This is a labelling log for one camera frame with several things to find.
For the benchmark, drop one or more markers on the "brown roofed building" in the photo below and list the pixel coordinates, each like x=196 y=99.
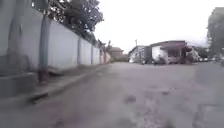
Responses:
x=116 y=53

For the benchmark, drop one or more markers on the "low grey building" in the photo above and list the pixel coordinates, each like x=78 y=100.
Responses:
x=140 y=54

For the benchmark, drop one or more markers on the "thin utility pole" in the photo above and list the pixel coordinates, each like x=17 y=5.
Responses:
x=136 y=43

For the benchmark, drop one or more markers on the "grey asphalt road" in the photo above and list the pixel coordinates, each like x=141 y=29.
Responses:
x=133 y=93

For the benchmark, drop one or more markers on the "raised concrete kerb strip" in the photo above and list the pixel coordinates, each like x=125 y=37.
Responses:
x=60 y=83

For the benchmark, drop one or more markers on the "building with dark roof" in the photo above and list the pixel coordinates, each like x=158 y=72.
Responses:
x=170 y=50

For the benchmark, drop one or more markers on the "grey pole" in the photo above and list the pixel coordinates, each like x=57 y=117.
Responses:
x=43 y=50

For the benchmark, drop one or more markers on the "tall dark tree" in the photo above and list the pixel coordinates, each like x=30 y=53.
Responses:
x=216 y=31

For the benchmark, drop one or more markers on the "long pale concrete wall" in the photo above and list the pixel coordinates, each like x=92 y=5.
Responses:
x=63 y=46

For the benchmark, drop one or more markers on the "trees behind wall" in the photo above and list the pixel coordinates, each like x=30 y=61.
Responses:
x=78 y=16

